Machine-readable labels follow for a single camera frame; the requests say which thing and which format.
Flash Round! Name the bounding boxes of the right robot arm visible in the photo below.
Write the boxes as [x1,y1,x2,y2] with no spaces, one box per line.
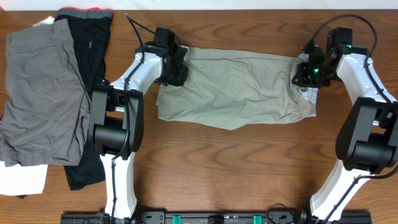
[292,41,397,223]

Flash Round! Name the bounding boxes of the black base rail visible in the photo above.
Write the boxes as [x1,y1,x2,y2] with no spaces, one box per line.
[60,210,373,224]

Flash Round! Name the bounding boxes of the grey shorts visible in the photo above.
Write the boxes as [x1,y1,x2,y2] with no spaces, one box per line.
[1,19,91,167]

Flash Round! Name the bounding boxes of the white folded garment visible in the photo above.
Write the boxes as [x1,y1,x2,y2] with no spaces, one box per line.
[1,161,48,196]

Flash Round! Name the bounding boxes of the black shorts red waistband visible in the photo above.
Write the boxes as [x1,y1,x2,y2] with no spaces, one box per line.
[55,7,113,190]

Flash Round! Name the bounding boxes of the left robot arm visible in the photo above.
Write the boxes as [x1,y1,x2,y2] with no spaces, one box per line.
[88,45,189,223]

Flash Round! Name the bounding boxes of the khaki green shorts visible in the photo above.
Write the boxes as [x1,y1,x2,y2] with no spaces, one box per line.
[156,47,317,130]

